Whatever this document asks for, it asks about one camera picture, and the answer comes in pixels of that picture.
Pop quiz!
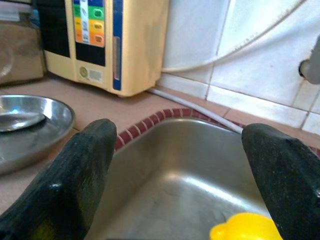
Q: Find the clear jar of brown powder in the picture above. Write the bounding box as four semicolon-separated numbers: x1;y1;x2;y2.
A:
0;1;48;86

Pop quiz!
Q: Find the thin white wall tube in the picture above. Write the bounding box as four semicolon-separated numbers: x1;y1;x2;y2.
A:
161;0;309;74

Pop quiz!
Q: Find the hanging metal utensil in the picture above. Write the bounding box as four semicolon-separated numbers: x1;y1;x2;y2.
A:
299;34;320;86

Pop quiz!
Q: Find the white drain hose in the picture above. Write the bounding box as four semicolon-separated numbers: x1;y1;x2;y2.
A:
149;87;245;135

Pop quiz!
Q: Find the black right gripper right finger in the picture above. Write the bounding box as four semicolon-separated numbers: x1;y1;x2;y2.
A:
241;123;320;240

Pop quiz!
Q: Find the empty steel sink basin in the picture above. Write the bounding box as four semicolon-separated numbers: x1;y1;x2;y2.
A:
85;117;320;240

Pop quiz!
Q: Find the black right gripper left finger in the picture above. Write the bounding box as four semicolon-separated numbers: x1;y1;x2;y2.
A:
0;118;118;240

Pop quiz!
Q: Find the steel spoon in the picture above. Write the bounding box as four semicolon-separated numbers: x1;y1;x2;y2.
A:
0;109;48;133

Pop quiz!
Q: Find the steel bowl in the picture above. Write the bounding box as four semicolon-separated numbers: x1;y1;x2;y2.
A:
0;94;77;176

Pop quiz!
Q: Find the cream water ionizer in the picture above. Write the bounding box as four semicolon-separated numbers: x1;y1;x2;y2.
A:
36;0;171;98

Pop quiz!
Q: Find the yellow plastic cup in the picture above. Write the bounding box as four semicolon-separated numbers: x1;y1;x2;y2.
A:
209;212;284;240

